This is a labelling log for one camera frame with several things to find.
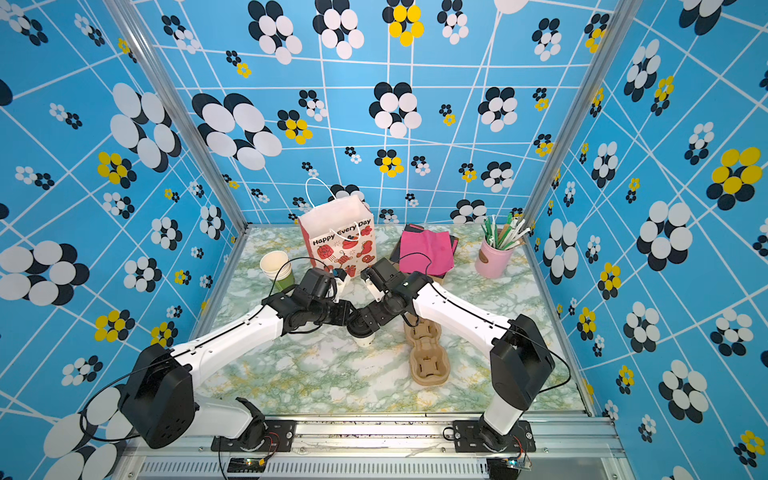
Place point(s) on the brown cardboard cup carrier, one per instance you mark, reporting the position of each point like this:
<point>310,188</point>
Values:
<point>428,361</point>

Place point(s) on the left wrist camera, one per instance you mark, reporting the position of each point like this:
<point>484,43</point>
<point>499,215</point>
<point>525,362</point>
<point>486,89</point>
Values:
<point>340,280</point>

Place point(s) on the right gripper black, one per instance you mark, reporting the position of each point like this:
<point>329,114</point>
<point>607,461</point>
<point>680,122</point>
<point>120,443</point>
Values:
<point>382,318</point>

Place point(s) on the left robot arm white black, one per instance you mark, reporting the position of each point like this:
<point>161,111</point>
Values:
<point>158,397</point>

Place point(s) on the black coffee cup lid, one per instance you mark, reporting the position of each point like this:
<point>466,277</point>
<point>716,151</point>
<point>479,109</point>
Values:
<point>357,327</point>

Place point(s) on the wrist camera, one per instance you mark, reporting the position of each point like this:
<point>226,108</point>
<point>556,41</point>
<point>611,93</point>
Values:
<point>340,280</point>
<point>374,290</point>

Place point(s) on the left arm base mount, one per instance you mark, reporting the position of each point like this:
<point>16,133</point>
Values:
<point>272,436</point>

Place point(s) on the red white gift bag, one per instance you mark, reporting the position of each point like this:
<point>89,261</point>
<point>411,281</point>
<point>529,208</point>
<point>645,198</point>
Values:
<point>339,233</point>

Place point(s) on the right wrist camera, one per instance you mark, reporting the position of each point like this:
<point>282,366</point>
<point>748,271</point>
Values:
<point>374,290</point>

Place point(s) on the pink napkin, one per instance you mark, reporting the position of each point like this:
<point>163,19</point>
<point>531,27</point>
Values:
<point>426,251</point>

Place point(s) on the green white paper cup stack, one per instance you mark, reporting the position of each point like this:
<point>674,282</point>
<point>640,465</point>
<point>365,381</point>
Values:
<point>277,266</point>

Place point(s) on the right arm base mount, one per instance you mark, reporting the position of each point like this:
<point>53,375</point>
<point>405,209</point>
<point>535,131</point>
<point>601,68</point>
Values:
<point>492,437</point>

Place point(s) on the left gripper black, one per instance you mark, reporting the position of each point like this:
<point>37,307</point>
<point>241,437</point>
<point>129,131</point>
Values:
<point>345,310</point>

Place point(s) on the white green straws bundle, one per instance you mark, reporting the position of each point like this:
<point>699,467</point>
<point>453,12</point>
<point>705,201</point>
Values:
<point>503,234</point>

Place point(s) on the pink straw holder cup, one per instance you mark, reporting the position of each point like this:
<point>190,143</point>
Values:
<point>491,263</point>

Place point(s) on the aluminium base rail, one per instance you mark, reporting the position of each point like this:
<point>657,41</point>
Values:
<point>549,445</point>

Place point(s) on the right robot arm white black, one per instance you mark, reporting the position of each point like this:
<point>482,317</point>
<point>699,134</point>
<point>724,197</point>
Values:
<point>520,360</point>

